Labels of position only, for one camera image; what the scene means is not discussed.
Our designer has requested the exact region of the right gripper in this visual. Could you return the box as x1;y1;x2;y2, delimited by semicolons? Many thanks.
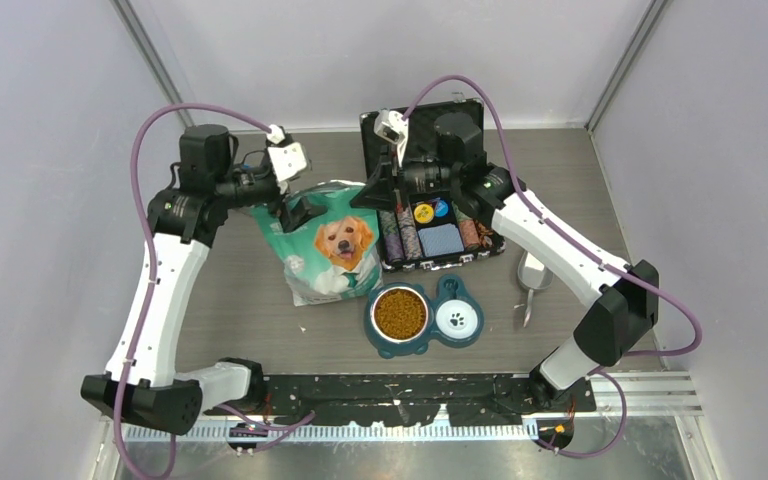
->
350;142;459;215

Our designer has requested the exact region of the green pet food bag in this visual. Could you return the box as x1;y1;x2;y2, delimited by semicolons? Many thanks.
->
251;180;382;307

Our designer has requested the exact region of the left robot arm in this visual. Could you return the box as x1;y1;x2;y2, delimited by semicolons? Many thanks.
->
80;124;325;435

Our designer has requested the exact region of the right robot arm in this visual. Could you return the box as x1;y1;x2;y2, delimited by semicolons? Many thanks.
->
352;110;659;411

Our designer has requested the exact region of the teal double pet bowl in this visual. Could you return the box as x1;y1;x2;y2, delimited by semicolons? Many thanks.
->
363;274;485;359

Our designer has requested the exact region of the yellow big blind button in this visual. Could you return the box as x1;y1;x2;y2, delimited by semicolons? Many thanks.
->
413;203;435;224

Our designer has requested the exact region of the black poker chip case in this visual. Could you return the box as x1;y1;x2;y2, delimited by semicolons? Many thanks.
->
359;99;505;272

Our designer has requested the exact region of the blue small blind button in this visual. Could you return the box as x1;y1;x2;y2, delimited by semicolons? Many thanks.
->
434;200;450;219

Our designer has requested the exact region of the blue card deck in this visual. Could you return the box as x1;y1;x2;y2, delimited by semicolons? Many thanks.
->
418;224;464;257

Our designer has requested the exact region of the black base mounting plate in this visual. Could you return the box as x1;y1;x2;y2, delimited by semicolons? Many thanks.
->
227;373;596;427

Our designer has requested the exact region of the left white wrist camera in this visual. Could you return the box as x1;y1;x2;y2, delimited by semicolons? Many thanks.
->
266;124;311;194

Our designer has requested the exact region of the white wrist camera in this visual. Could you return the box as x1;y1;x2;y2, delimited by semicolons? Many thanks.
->
373;109;409;169
266;124;311;194

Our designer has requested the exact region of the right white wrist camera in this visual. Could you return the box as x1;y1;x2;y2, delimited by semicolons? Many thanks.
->
373;109;409;169

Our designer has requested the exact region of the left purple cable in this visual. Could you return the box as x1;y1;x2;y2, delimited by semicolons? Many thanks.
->
112;102;316;480

